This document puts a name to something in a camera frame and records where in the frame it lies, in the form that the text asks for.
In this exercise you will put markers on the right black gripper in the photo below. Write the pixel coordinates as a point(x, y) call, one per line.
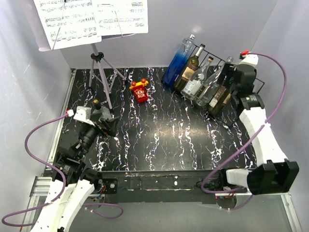
point(228, 70)

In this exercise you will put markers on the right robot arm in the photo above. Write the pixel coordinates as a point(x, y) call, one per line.
point(274, 172)

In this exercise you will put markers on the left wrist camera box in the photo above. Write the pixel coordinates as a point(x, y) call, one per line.
point(82, 114)

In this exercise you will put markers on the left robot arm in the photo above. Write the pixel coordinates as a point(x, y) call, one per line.
point(71, 181)

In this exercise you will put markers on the small clear black-cap bottle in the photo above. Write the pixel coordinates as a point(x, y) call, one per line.
point(97, 105)

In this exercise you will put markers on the tall clear empty bottle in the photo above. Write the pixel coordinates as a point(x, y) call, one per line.
point(209, 88)

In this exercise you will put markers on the dark green wine bottle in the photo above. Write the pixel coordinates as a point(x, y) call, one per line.
point(217, 102)

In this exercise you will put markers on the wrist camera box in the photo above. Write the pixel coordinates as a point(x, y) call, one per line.
point(82, 114)
point(249, 59)

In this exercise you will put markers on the purple music stand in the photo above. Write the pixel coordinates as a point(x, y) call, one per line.
point(42, 42)

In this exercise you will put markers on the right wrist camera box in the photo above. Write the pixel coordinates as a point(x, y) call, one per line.
point(249, 59)

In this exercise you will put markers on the sheet music page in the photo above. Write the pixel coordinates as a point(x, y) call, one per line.
point(68, 23)
point(121, 17)

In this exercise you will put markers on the right sheet music page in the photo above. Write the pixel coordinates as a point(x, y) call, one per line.
point(121, 17)

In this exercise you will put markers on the red yellow toy block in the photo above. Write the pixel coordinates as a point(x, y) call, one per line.
point(139, 90)

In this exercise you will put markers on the clear bottle with blue label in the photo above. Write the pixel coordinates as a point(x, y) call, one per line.
point(198, 78)

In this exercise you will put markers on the blue glass bottle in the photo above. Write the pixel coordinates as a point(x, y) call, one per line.
point(179, 60)

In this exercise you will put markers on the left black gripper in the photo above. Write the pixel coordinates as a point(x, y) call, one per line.
point(111, 125)

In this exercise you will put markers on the left sheet music page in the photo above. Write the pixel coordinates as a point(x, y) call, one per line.
point(68, 23)

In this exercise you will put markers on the green wine bottle silver neck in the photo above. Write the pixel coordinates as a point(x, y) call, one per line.
point(189, 69)

